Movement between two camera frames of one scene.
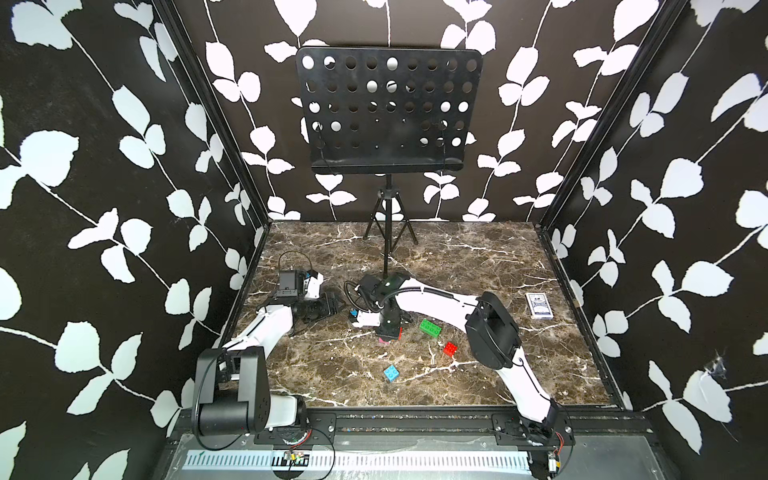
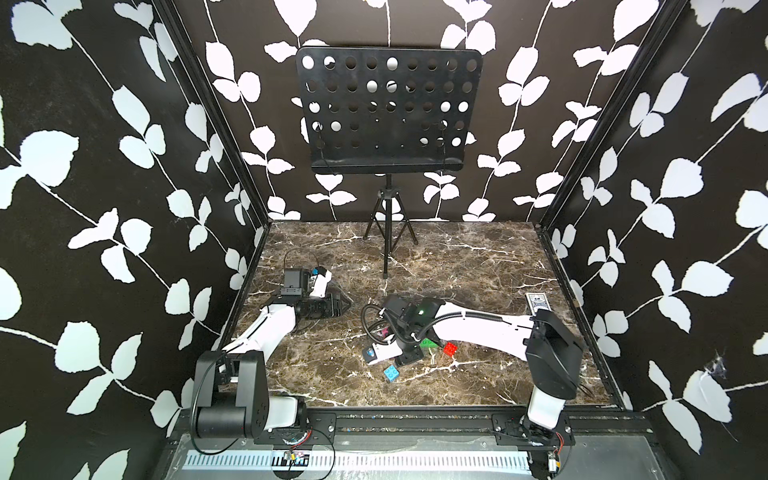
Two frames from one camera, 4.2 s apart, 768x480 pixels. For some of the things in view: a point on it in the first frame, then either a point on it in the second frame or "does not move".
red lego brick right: (450, 349) does not move
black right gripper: (387, 335) -> (407, 358)
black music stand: (380, 110) does not move
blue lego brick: (391, 373) does not move
